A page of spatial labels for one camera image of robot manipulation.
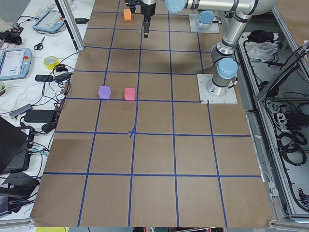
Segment teach pendant tablet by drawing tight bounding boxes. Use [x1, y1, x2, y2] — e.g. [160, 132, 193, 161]
[0, 48, 32, 81]
[32, 10, 65, 34]

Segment teach pendant tablet far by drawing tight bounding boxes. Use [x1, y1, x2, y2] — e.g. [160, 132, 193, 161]
[32, 10, 65, 34]

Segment purple foam block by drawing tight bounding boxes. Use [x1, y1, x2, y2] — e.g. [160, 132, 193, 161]
[98, 86, 111, 100]

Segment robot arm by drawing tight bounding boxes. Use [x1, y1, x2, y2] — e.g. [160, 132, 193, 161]
[165, 0, 277, 97]

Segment black power adapter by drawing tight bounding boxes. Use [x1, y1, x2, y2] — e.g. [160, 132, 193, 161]
[24, 109, 55, 123]

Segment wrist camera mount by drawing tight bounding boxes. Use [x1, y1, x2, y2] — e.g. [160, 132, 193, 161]
[125, 0, 140, 13]

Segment orange foam block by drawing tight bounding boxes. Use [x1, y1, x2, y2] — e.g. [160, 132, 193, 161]
[123, 9, 132, 20]

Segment black handled scissors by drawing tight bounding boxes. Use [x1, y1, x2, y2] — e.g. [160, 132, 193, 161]
[33, 37, 45, 51]

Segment black laptop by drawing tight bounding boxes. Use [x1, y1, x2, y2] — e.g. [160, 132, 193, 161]
[0, 118, 34, 174]

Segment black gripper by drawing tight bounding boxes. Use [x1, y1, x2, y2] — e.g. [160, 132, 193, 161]
[140, 0, 155, 38]

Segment yellow tape roll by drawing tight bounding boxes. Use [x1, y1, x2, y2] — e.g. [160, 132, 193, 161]
[43, 56, 60, 70]

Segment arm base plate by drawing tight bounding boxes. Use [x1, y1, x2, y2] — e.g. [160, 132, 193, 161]
[189, 13, 220, 33]
[197, 74, 238, 104]

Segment teach pendant tablet near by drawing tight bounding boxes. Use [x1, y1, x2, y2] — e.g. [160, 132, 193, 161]
[0, 48, 32, 81]

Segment aluminium frame post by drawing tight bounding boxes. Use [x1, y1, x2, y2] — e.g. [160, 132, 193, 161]
[55, 0, 84, 53]

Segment red foam block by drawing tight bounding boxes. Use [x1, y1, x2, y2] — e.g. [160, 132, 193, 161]
[124, 87, 135, 101]

